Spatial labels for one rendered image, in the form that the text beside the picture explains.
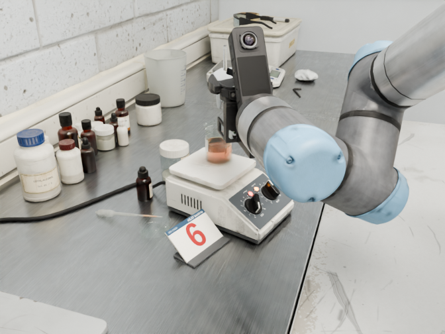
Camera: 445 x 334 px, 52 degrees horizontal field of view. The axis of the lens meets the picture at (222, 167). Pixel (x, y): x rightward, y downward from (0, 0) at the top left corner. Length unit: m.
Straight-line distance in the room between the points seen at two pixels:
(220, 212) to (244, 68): 0.27
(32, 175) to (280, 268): 0.49
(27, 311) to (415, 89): 0.55
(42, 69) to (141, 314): 0.69
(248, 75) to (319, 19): 1.54
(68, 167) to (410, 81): 0.68
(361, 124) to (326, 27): 1.60
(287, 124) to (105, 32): 0.96
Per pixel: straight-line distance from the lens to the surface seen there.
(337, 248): 0.78
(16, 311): 0.69
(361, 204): 0.55
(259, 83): 0.61
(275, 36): 1.78
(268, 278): 0.70
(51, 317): 0.67
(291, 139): 0.47
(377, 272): 0.75
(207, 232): 0.77
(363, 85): 0.58
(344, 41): 2.14
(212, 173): 0.79
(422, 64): 0.50
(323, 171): 0.47
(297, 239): 0.79
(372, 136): 0.56
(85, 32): 1.30
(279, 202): 0.82
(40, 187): 0.93
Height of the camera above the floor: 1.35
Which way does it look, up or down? 27 degrees down
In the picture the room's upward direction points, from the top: straight up
